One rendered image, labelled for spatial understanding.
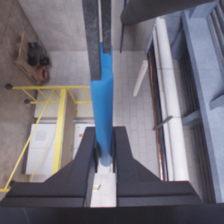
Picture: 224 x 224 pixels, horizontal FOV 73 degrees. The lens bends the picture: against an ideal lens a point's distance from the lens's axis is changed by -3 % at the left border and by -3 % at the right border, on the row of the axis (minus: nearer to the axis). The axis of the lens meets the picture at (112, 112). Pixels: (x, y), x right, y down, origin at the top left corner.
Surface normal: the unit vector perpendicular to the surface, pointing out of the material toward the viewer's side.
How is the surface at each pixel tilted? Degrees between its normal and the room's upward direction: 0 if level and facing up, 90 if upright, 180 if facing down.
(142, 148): 90
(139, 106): 90
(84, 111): 90
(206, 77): 90
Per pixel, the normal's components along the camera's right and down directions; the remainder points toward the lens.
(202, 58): 0.01, -0.30
